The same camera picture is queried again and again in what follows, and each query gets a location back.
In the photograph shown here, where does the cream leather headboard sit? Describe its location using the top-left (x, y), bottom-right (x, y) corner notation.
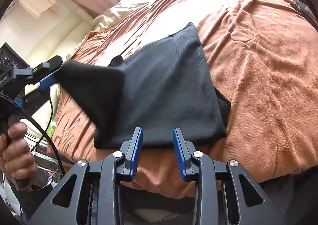
top-left (1, 7), bottom-right (93, 66)

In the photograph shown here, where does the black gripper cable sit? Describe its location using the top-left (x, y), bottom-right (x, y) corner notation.
top-left (0, 92), bottom-right (66, 177)

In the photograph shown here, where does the person's left hand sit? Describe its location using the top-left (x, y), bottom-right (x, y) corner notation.
top-left (1, 122), bottom-right (37, 181)

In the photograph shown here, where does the stack of folded dark clothes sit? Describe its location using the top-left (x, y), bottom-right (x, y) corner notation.
top-left (294, 0), bottom-right (316, 21)

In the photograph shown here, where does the green tissue pack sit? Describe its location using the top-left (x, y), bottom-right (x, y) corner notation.
top-left (46, 121), bottom-right (57, 138)

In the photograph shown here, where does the orange-brown fleece blanket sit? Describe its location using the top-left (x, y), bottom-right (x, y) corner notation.
top-left (50, 0), bottom-right (318, 200)

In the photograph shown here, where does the cream hanging cloth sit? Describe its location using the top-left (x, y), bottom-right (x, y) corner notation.
top-left (17, 0), bottom-right (60, 19)

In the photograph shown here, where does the black sleeveless shirt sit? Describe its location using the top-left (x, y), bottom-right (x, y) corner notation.
top-left (54, 23), bottom-right (231, 149)

